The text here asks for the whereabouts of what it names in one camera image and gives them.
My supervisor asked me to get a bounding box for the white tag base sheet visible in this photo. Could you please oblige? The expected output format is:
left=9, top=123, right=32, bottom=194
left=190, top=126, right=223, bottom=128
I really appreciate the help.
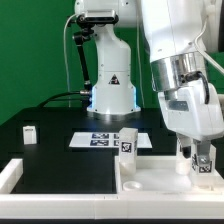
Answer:
left=69, top=132, right=152, bottom=148

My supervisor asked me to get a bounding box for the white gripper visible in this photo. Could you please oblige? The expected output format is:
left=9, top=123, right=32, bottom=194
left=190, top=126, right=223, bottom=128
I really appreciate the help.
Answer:
left=158, top=80, right=224, bottom=166

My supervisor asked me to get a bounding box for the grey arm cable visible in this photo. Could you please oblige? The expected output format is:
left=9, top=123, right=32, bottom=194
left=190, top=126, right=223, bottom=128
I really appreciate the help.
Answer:
left=194, top=13, right=224, bottom=78

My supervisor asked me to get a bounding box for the white U-shaped obstacle fence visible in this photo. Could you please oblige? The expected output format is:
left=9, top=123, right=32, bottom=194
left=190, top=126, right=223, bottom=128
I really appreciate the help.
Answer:
left=0, top=159, right=224, bottom=219

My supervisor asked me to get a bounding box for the black base cable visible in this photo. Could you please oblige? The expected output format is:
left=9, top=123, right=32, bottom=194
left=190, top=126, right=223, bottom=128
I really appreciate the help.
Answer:
left=37, top=89, right=92, bottom=108

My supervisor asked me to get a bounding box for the grey camera cable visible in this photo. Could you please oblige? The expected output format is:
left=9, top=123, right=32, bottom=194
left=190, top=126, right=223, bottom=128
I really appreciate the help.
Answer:
left=63, top=13, right=78, bottom=109

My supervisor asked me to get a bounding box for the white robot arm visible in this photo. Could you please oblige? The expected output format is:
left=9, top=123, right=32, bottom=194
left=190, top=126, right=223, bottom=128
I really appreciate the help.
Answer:
left=75, top=0, right=224, bottom=167

